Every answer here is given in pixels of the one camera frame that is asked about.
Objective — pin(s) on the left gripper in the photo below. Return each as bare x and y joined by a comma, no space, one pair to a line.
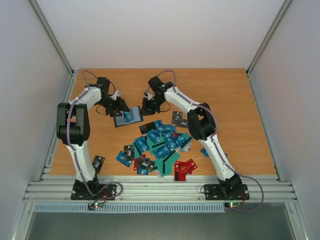
121,106

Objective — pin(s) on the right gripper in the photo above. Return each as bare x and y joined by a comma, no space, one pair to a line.
150,106

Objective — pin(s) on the blue vip card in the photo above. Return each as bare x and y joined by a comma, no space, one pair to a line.
128,116

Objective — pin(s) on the dark blue card holder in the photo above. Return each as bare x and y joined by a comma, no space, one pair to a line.
119,121

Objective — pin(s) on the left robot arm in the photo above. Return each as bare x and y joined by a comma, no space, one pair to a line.
73,127

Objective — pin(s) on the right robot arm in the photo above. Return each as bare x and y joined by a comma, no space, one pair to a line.
201,125

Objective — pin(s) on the blue card top of pile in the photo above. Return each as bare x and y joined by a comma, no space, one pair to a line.
159,126

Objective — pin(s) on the blue card of pile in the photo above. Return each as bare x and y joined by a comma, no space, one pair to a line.
159,126
141,171

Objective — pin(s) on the plain black card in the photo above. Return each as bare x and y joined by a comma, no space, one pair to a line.
145,128

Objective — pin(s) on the large teal card centre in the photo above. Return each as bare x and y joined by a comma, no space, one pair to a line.
159,149

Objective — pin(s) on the black vip card upper right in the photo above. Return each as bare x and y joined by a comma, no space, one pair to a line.
182,123

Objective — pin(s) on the black vip card centre left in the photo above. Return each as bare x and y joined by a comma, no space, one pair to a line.
129,153

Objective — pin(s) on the black vip card on red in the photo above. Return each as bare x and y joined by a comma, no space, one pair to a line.
145,163

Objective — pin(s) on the black vip card far left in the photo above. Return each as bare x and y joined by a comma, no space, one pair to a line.
97,163

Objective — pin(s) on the teal card with stripe bottom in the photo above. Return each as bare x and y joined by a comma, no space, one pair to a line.
165,165

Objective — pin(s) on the blue card bottom of pile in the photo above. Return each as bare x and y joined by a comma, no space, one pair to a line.
141,171

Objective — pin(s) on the white card with red print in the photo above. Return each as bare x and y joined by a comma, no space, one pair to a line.
157,172

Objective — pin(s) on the blue card right upper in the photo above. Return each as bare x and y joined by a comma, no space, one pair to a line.
204,152

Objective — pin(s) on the red card bottom right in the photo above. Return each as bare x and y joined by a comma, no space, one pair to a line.
185,167

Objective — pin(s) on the left controller board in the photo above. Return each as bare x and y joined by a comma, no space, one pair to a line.
95,206

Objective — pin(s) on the controller board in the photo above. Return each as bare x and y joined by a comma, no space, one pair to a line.
231,205
95,206

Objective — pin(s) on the right controller board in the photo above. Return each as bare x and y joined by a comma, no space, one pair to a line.
231,205

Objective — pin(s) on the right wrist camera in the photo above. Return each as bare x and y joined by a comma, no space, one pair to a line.
147,95

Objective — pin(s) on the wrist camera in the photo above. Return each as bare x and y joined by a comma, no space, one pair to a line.
147,95
116,95

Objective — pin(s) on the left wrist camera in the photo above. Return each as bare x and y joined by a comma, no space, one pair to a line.
116,95

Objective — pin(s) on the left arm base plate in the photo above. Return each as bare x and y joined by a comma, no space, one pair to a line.
81,193

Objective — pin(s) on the grey slotted cable duct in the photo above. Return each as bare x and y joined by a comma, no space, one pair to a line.
129,208

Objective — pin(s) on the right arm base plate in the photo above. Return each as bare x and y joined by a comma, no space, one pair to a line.
213,192

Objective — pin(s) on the aluminium rail frame front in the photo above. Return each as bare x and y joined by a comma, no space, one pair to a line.
151,188

